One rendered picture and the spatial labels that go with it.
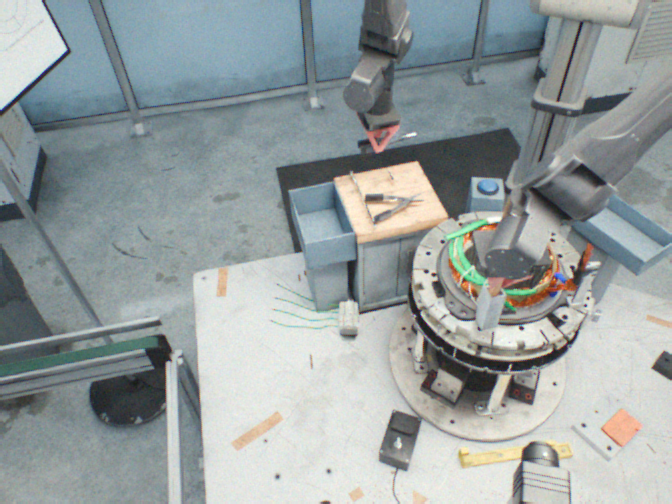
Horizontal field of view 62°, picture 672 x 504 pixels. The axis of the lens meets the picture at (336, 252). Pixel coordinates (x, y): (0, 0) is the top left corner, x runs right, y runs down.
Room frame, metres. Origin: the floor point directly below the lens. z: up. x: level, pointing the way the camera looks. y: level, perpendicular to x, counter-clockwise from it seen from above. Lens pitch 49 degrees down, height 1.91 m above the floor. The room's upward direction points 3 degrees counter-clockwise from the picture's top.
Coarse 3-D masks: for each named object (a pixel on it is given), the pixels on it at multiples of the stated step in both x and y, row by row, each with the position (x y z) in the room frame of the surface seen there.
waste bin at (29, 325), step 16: (16, 304) 1.17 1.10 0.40; (32, 304) 1.25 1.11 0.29; (0, 320) 1.09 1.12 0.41; (16, 320) 1.13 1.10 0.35; (32, 320) 1.19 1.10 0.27; (0, 336) 1.07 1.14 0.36; (16, 336) 1.10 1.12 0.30; (32, 336) 1.15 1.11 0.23; (48, 336) 1.21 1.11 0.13; (32, 352) 1.11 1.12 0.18; (48, 352) 1.16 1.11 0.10
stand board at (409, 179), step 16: (368, 176) 0.96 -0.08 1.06; (384, 176) 0.96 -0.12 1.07; (400, 176) 0.96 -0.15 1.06; (416, 176) 0.96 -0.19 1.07; (352, 192) 0.91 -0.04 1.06; (368, 192) 0.91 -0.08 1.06; (384, 192) 0.91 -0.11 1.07; (400, 192) 0.91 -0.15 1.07; (416, 192) 0.90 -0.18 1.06; (432, 192) 0.90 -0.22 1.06; (352, 208) 0.86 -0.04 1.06; (368, 208) 0.86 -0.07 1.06; (384, 208) 0.86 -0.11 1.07; (416, 208) 0.85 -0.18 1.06; (432, 208) 0.85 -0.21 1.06; (352, 224) 0.82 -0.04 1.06; (368, 224) 0.81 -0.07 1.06; (384, 224) 0.81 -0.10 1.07; (400, 224) 0.81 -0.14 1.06; (416, 224) 0.81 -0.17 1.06; (432, 224) 0.82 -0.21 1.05; (368, 240) 0.79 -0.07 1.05
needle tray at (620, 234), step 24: (600, 216) 0.84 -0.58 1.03; (624, 216) 0.83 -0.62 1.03; (576, 240) 0.81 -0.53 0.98; (600, 240) 0.76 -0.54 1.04; (624, 240) 0.77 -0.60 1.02; (648, 240) 0.76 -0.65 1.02; (600, 264) 0.75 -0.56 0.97; (624, 264) 0.70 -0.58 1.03; (648, 264) 0.68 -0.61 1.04; (600, 288) 0.77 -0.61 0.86
